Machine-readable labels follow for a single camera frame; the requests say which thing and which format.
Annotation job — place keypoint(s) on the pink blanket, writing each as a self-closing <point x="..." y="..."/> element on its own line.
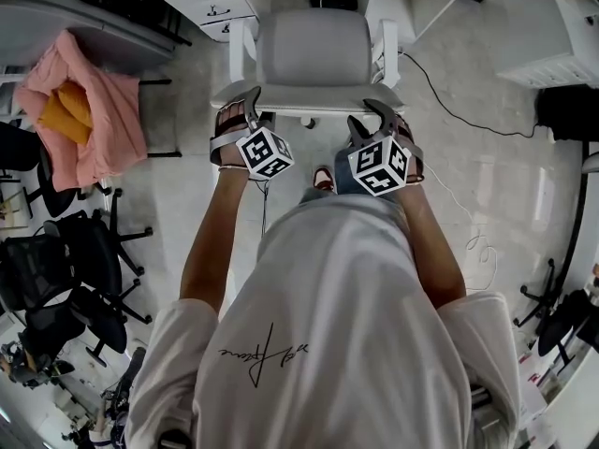
<point x="112" y="120"/>

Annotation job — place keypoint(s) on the orange cushion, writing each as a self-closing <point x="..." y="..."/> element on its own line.
<point x="77" y="101"/>
<point x="61" y="122"/>

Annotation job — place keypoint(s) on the person's right forearm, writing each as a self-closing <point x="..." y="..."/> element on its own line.
<point x="430" y="241"/>

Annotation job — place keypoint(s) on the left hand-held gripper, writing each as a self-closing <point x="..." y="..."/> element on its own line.
<point x="264" y="154"/>

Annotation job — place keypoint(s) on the person's left forearm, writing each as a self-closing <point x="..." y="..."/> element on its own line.
<point x="210" y="241"/>

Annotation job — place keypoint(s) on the white chair with grey seat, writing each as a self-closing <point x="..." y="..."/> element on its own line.
<point x="313" y="49"/>

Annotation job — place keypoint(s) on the person's right hand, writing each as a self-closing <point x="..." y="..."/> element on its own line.
<point x="416" y="157"/>

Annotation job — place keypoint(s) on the white refrigerator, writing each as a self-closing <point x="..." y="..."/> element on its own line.
<point x="70" y="26"/>

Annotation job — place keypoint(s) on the person's red shoe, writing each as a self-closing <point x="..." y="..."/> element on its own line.
<point x="323" y="180"/>

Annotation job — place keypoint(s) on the white metal shelf rack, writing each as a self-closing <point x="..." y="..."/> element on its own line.
<point x="11" y="80"/>

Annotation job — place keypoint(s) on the person's left hand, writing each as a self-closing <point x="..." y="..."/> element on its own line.
<point x="229" y="120"/>

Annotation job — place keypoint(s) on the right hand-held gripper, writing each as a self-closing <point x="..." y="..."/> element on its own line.
<point x="379" y="166"/>

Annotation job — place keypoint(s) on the person's white shirt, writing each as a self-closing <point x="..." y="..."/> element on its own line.
<point x="318" y="321"/>

